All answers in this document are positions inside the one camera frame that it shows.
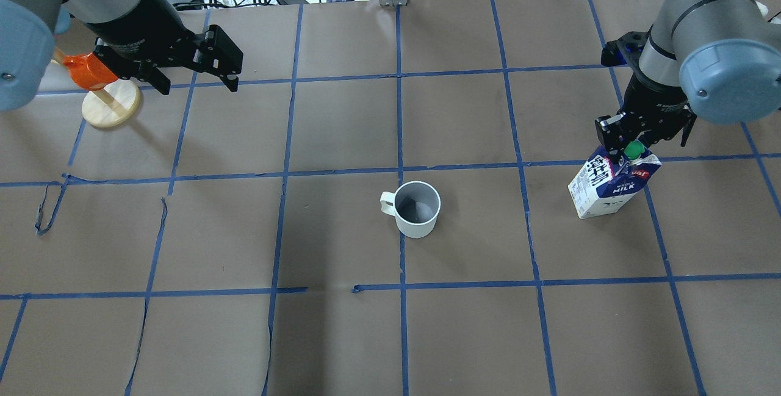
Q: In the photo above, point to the blue white milk carton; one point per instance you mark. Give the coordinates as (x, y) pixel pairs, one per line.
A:
(602, 186)

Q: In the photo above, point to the white grey mug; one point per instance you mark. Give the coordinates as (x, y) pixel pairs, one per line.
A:
(415, 207)

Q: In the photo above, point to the orange mug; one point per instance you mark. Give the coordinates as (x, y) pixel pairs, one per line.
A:
(88, 71)

